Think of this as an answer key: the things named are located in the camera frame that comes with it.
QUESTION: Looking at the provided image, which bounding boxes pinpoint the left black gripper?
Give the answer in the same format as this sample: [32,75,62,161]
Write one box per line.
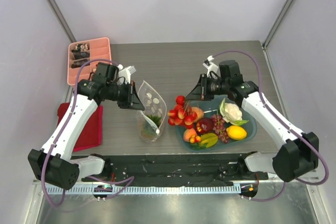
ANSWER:
[106,80,145,110]

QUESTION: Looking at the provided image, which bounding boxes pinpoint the orange toy peach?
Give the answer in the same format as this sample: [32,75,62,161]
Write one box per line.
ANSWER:
[183,129,197,142]
[190,106,204,121]

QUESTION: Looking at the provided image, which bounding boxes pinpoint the clear zip top bag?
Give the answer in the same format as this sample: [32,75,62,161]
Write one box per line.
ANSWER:
[136,81,167,143]

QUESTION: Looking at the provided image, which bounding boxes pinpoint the red cherry bunch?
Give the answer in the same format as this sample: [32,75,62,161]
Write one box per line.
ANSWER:
[167,95,197,129]

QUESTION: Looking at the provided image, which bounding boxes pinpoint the orange toy pineapple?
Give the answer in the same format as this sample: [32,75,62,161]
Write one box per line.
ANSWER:
[140,114,162,139]

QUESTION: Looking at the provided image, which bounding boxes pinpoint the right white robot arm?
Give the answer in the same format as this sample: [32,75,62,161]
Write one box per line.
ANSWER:
[186,57,319,182]

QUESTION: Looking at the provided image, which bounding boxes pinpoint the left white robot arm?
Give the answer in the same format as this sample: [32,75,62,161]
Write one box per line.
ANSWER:
[28,59,144,190]

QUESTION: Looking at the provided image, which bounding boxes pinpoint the dark red toy apple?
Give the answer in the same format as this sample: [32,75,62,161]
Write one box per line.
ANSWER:
[196,118,214,134]

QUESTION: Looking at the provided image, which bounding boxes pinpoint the teal plastic tray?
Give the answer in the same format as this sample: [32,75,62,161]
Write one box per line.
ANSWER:
[176,95,257,153]

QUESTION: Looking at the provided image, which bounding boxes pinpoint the white toy cauliflower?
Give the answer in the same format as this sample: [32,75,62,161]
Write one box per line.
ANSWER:
[219,99,249,126]

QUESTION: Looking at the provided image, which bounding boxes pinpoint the purple toy grapes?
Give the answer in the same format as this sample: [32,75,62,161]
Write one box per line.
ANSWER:
[211,114,229,144]

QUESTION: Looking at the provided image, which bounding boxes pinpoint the small orange cherry cluster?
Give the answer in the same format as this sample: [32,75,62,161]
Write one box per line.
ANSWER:
[189,135,202,144]

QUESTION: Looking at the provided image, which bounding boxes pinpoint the yellow green toy starfruit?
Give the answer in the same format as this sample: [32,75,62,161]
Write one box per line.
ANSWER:
[190,133,218,150]

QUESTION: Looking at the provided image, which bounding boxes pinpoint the red folded cloth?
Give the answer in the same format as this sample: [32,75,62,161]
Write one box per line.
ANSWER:
[73,105,103,152]

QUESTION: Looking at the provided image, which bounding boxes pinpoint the yellow toy lemon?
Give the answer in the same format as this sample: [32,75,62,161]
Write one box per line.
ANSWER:
[226,125,247,141]

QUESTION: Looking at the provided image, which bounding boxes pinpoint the pink compartment organizer box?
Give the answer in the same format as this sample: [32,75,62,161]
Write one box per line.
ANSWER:
[67,37,112,87]

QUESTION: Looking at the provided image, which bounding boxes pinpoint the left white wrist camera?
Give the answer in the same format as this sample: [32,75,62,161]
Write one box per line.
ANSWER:
[117,64,136,84]

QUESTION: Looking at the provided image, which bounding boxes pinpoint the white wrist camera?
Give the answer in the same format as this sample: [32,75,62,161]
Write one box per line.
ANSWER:
[203,56,219,77]
[117,64,136,84]

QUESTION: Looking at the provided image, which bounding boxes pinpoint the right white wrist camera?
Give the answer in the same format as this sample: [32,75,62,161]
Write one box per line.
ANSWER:
[203,56,219,77]

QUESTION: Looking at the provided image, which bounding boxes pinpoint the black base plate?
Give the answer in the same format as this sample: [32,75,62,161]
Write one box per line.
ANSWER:
[70,152,270,187]

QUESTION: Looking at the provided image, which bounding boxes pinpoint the slotted white cable duct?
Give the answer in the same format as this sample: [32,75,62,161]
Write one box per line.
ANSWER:
[47,182,242,196]

